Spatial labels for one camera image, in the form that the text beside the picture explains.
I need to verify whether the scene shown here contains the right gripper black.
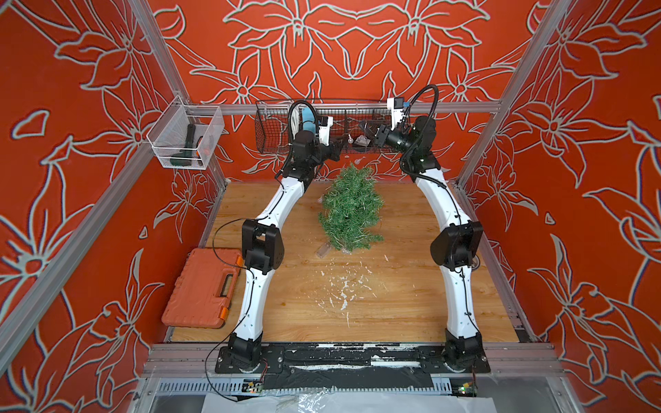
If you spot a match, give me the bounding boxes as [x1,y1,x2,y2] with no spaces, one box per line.
[361,122,419,159]

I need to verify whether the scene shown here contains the small green christmas tree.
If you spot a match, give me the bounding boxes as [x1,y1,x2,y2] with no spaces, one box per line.
[318,165,384,253]

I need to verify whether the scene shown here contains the clear bulb string lights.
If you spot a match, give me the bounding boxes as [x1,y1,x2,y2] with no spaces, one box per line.
[347,134,371,151]

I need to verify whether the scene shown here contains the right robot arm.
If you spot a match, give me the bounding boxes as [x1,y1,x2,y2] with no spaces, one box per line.
[372,84,484,373]

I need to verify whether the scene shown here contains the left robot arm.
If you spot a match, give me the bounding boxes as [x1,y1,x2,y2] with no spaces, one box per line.
[227,100,344,370]

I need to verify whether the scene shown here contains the light blue box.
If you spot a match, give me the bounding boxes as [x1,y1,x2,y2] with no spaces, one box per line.
[300,105,317,134]

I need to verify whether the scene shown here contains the clear battery pack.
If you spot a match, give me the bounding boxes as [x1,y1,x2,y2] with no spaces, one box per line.
[315,242,334,259]

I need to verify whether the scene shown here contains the dark green tool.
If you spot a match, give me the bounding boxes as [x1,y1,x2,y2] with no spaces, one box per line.
[170,123,196,167]

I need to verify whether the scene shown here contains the orange plastic tool case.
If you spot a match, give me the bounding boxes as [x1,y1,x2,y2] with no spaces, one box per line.
[161,248,244,329]

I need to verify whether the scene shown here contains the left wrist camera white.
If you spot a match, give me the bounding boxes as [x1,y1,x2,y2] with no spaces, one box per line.
[318,115,334,146]

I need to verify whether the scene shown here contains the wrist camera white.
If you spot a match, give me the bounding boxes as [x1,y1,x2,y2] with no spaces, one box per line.
[387,97,410,130]
[318,115,334,146]

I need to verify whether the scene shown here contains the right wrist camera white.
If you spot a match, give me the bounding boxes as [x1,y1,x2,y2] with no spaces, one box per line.
[387,97,410,130]

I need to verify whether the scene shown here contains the white coiled cable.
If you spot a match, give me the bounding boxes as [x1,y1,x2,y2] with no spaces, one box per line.
[286,102,303,148]

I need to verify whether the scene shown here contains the black wire wall basket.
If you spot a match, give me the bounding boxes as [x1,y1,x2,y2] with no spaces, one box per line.
[254,103,415,155]

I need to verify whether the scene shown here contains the clear plastic wall bin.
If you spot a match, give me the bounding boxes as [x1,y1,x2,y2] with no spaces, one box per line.
[147,96,225,170]

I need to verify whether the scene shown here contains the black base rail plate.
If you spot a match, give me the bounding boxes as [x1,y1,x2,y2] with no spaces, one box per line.
[213,342,491,394]

